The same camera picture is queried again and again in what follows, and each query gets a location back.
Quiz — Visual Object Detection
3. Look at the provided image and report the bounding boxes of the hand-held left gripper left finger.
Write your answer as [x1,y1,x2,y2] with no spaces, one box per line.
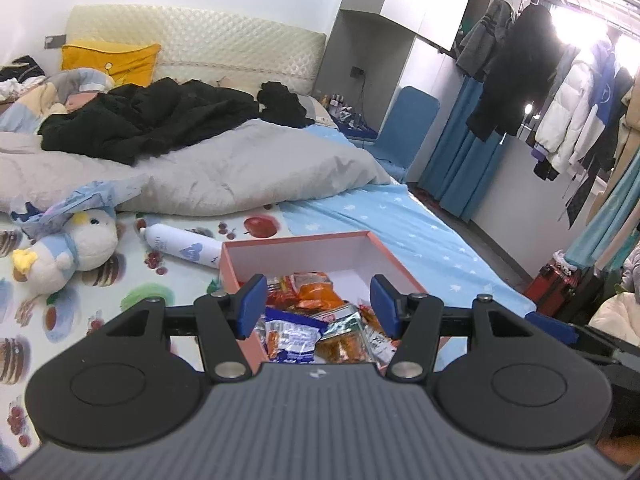
[102,274,268,381]

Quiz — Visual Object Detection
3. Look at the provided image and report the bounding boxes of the white snack packet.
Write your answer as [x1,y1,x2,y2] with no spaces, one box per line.
[362,330,401,366]

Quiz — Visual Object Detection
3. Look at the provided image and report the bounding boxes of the cream quilted headboard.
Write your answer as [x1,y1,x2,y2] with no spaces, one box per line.
[66,4,327,97]

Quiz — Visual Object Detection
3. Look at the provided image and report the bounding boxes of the teal garment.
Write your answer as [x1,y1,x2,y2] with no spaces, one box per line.
[565,160,640,271]

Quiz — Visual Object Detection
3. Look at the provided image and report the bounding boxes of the grey wall cabinet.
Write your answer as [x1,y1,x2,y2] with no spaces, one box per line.
[312,0,483,171]

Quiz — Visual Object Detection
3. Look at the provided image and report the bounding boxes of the blue curtain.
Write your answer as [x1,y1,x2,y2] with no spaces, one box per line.
[417,75,506,221]

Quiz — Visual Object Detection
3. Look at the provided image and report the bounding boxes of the yellow pillow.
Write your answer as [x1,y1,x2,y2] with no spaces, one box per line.
[61,40,162,88]

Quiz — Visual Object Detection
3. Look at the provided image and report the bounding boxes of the red suitcase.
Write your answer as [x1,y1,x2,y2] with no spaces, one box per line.
[524,255,581,318]

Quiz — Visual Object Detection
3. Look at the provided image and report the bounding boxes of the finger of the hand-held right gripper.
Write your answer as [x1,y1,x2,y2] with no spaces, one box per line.
[525,311,640,362]

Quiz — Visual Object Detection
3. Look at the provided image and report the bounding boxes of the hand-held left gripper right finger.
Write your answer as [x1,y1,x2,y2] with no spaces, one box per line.
[369,274,531,382]

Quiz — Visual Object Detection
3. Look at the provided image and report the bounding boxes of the cream puffer jacket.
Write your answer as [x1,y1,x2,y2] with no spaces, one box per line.
[587,290,640,333]

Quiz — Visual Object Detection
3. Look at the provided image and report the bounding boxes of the white penguin plush toy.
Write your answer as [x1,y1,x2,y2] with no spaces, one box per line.
[11,209,120,297]

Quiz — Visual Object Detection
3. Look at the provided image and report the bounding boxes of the black jacket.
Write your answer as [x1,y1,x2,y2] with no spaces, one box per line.
[37,78,261,166]

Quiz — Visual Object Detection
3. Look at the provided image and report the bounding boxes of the pastel patterned blanket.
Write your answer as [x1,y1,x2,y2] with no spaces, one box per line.
[0,67,116,136]

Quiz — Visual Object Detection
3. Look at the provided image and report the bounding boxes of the grey duvet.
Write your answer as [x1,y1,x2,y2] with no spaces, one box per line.
[0,119,393,217]

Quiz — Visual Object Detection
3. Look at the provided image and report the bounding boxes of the blue chair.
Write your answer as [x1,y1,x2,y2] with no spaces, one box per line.
[370,86,441,183]

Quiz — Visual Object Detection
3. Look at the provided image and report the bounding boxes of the blue patterned wrapping sheet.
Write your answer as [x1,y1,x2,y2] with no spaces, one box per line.
[10,177,148,233]

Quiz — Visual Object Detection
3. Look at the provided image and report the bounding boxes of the grey coat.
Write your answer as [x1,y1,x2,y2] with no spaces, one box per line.
[455,0,516,82]

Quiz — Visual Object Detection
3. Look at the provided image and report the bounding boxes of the black coat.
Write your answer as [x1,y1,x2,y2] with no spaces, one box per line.
[466,2,568,142]

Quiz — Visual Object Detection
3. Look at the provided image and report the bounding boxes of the small bottles on nightstand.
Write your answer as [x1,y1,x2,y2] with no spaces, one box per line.
[322,92,356,116]

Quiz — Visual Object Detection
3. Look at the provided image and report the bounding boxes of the white spray bottle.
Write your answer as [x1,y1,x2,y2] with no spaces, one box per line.
[137,223,223,269]

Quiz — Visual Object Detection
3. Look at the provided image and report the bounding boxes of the white puffer jacket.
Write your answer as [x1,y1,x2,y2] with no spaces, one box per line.
[532,47,608,181]

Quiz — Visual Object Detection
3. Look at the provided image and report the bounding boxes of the blue nightstand tray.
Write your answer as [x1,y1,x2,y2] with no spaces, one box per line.
[332,110,378,141]

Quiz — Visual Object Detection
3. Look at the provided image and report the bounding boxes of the beige coat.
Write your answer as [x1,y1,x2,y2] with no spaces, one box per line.
[585,115,640,221]

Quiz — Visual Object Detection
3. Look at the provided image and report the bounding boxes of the green-edged snack packet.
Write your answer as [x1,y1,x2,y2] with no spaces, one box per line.
[315,312,376,365]

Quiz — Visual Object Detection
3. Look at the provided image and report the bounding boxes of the pink cardboard box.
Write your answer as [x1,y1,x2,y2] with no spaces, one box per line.
[219,230,431,376]

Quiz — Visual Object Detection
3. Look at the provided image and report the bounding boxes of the light blue star bedsheet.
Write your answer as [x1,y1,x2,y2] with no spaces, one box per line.
[280,125,538,361]

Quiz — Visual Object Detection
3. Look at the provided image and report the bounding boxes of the blue snack packet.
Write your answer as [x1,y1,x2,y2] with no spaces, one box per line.
[255,307,326,365]

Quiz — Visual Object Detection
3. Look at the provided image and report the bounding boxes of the beige pillow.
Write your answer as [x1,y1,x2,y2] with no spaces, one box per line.
[295,94,341,128]

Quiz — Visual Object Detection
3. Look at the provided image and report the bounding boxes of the fruit-printed mat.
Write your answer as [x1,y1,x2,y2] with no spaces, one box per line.
[0,205,281,456]

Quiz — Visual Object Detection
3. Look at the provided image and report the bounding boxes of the pile of clothes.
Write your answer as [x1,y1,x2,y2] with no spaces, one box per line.
[0,55,48,101]

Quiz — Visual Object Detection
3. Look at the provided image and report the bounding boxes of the black cloth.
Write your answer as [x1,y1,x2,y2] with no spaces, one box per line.
[256,81,311,128]

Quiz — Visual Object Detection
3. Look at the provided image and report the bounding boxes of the blue white jacket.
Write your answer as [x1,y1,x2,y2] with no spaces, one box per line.
[587,35,633,161]

